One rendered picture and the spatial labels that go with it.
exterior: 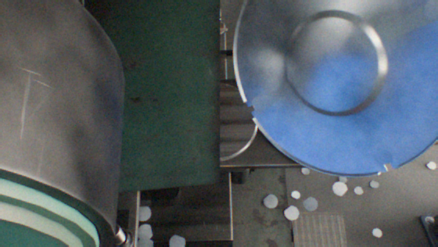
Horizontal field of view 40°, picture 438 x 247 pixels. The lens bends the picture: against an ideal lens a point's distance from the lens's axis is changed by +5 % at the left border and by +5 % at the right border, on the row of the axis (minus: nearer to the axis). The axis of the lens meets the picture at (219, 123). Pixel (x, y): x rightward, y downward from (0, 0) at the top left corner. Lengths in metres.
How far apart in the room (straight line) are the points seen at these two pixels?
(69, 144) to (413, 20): 0.55
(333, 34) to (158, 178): 0.33
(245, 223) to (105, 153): 0.72
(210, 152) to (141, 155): 0.05
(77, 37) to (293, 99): 0.60
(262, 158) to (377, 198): 0.89
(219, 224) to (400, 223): 0.87
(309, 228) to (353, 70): 0.76
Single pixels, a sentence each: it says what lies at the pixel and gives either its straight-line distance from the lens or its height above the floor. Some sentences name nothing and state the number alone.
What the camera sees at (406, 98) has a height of 0.92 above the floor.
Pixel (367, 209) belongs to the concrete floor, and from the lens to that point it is 1.63.
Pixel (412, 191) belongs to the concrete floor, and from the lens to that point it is 1.68.
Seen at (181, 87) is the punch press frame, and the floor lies 1.22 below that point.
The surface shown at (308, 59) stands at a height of 0.90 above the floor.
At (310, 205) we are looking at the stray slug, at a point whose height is 0.65.
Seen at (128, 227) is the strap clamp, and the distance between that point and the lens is 0.79.
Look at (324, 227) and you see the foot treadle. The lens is 1.42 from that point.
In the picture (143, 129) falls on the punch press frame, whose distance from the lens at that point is 0.38.
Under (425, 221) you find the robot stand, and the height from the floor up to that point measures 0.02.
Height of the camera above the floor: 1.51
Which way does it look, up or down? 64 degrees down
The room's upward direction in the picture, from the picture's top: straight up
